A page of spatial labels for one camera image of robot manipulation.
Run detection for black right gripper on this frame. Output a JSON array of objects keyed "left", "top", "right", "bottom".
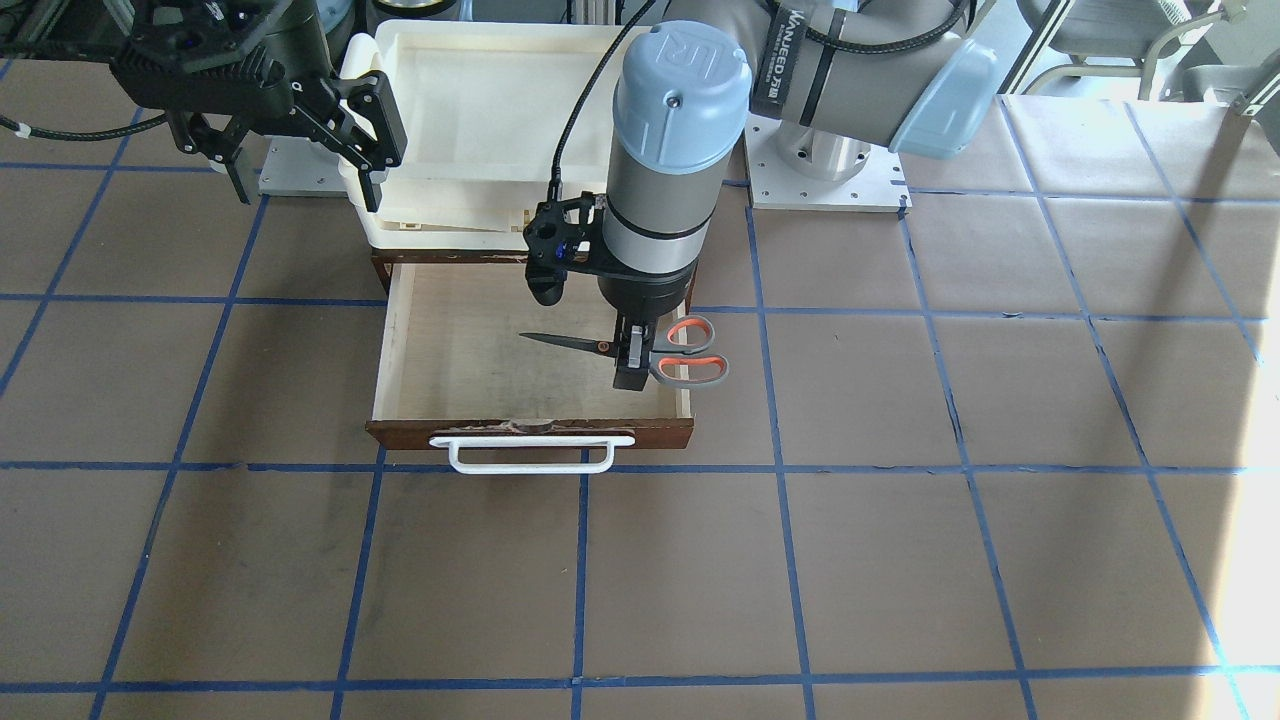
[{"left": 109, "top": 1, "right": 407, "bottom": 211}]

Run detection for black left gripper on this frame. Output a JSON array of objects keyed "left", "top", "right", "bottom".
[{"left": 524, "top": 193, "right": 698, "bottom": 392}]

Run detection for grey scissors orange handles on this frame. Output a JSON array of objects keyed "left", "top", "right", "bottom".
[{"left": 521, "top": 315, "right": 730, "bottom": 391}]

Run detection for wooden drawer white handle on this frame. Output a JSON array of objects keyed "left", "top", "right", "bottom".
[{"left": 366, "top": 255, "right": 696, "bottom": 477}]

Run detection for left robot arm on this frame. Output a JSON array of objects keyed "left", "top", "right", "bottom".
[{"left": 524, "top": 1, "right": 1000, "bottom": 391}]

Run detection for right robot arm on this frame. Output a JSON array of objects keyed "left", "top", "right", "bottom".
[{"left": 110, "top": 1, "right": 407, "bottom": 211}]

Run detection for dark wooden drawer cabinet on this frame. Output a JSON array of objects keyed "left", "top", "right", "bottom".
[{"left": 371, "top": 245, "right": 699, "bottom": 311}]

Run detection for white plastic tray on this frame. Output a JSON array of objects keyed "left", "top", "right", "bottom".
[{"left": 339, "top": 20, "right": 618, "bottom": 252}]

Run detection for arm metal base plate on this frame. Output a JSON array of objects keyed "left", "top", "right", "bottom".
[
  {"left": 744, "top": 115, "right": 911, "bottom": 213},
  {"left": 259, "top": 136, "right": 347, "bottom": 199}
]

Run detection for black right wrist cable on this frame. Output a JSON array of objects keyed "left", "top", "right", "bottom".
[{"left": 0, "top": 110, "right": 172, "bottom": 143}]

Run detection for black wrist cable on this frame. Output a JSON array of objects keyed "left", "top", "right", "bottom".
[
  {"left": 545, "top": 0, "right": 972, "bottom": 206},
  {"left": 0, "top": 110, "right": 172, "bottom": 143}
]

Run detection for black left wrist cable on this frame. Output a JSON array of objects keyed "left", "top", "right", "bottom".
[{"left": 545, "top": 0, "right": 972, "bottom": 206}]

